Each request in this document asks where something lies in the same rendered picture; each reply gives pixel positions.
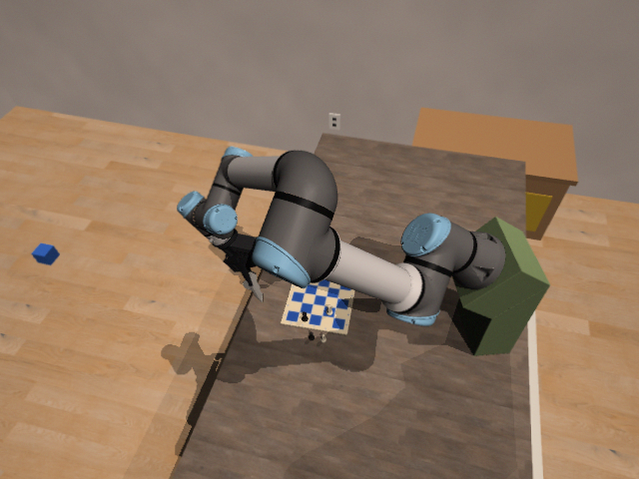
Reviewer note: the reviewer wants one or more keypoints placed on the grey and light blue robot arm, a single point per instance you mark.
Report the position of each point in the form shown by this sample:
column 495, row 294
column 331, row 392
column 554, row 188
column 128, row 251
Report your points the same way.
column 297, row 242

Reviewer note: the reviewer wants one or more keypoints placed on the blue and white chessboard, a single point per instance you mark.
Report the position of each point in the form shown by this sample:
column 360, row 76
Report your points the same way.
column 314, row 301

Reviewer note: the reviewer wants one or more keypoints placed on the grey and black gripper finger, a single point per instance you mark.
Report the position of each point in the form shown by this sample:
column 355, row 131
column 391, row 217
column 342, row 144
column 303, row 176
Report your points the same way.
column 251, row 281

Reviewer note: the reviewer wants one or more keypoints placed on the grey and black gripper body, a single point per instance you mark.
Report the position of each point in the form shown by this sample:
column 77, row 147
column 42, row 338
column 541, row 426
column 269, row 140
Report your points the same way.
column 233, row 258

